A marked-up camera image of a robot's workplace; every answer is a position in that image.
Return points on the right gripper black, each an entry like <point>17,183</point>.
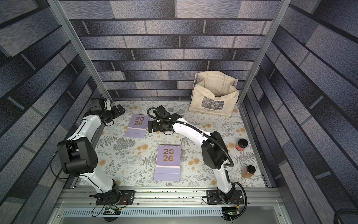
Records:
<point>154,126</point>

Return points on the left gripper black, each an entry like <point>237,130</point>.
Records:
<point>117,113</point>

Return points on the purple 2026 calendar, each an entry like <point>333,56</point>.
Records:
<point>167,167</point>
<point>137,127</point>

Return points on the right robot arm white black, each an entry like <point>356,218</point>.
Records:
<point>214,151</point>

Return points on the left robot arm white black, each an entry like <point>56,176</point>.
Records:
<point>77,155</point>

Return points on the floral patterned table mat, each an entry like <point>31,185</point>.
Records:
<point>131,162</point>

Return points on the cream canvas tote bag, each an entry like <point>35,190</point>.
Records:
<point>214,93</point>

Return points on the red jar black lid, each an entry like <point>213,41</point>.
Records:
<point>242,144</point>

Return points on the left green circuit board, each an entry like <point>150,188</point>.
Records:
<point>112,210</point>

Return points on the green circuit board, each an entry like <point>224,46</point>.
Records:
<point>230,211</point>
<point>112,210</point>

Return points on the orange jar black lid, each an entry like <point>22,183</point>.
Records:
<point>248,171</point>

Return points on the right green circuit board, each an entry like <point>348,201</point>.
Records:
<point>230,211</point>

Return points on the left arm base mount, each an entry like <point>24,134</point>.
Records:
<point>123,197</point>

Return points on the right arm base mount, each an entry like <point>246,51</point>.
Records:
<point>217,197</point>

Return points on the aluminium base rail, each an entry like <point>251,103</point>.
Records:
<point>171,205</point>

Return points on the left aluminium frame post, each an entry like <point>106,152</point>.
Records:
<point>71,33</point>

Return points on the aluminium frame post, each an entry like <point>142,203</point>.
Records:
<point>262,51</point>
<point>71,33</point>

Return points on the right aluminium frame post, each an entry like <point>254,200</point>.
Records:
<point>262,51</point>

